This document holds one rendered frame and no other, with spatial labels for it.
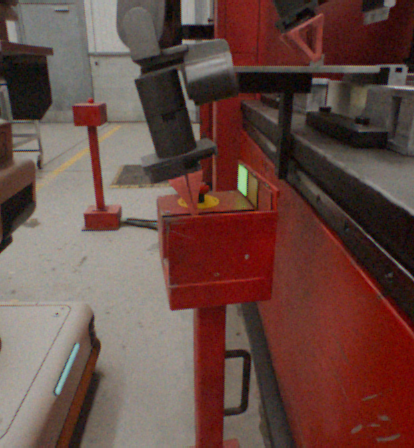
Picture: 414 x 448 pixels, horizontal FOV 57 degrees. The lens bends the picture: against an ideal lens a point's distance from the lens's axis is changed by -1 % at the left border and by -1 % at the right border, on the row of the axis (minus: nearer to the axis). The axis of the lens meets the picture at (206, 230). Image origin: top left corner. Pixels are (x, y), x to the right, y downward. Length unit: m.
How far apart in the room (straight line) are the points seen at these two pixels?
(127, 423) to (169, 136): 0.99
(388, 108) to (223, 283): 0.39
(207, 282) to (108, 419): 0.85
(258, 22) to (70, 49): 6.74
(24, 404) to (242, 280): 0.65
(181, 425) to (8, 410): 0.51
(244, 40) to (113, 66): 6.50
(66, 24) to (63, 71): 0.82
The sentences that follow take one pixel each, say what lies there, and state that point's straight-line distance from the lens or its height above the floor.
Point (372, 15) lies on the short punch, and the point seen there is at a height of 1.09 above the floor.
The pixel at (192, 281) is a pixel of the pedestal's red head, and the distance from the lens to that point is 0.56.
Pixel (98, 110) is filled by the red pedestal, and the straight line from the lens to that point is 2.43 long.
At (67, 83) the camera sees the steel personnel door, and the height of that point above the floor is 0.75.
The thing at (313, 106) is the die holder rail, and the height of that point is 0.90.
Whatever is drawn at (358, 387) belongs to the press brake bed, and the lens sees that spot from 0.55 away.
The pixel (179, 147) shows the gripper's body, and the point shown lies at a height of 0.90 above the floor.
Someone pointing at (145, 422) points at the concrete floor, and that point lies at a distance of 1.32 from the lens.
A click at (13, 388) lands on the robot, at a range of 1.11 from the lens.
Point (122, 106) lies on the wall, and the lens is 8.08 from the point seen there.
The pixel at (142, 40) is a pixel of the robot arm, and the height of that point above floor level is 1.03.
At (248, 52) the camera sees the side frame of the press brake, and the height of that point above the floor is 1.06.
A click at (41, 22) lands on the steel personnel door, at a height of 1.80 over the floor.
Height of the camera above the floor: 1.00
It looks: 23 degrees down
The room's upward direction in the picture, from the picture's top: straight up
